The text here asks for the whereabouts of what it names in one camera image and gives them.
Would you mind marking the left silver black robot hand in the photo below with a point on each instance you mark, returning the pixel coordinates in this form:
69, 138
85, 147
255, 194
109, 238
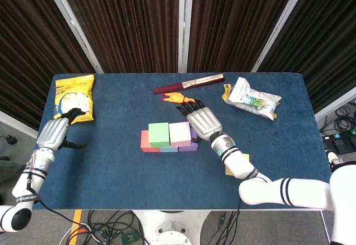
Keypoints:
53, 134

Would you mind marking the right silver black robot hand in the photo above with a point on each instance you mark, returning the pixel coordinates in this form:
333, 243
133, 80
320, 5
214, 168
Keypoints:
204, 122

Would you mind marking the pink foam cube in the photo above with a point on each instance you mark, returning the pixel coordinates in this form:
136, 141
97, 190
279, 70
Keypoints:
180, 134

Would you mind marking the purple foam cube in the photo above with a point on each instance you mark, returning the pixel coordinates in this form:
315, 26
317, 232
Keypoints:
187, 148

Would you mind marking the light blue foam cube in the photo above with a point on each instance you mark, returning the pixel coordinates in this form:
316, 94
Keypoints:
169, 149

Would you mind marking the green foam cube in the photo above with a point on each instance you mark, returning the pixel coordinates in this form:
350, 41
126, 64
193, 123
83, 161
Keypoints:
159, 135

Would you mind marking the yellow foam cube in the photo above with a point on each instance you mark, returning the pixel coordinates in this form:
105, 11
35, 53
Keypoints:
246, 159

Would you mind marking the red foam cube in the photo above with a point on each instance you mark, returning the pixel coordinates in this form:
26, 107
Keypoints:
145, 142

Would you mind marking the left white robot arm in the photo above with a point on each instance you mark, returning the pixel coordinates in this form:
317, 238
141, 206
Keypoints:
30, 178

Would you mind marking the yellow rubber chicken toy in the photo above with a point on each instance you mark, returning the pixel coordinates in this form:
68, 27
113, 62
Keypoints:
176, 97

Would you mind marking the black chair caster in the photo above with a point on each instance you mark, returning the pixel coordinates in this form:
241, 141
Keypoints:
11, 139

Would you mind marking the long dark red box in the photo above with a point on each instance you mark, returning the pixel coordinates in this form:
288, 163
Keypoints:
189, 84

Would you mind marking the yellow snack bag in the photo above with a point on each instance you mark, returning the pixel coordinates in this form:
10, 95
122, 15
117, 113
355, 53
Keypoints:
75, 95

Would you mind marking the white crumpled snack bag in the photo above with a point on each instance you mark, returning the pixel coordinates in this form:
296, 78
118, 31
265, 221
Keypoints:
253, 99

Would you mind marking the blue felt table cover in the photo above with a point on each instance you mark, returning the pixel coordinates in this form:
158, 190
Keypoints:
125, 178

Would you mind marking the yellow floor tape strip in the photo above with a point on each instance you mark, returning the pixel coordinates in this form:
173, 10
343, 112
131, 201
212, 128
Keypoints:
77, 217

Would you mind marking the brown pleated curtain panel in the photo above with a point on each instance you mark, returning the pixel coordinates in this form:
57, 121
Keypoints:
236, 25
125, 25
27, 47
328, 34

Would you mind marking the orange plastic piece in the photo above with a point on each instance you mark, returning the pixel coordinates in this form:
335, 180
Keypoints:
83, 229

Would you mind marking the green electronic box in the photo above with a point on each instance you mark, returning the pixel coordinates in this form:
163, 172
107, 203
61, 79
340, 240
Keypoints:
130, 238

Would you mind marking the black box with green light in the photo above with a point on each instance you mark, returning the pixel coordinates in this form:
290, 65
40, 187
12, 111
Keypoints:
340, 143

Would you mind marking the white partition base rail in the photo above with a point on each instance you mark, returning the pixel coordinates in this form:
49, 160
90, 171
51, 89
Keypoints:
333, 106
16, 124

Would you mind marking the white partition post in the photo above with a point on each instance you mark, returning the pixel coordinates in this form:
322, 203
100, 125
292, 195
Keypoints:
279, 25
74, 25
185, 25

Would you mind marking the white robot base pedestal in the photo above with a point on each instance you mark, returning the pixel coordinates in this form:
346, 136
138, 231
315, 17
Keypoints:
172, 228

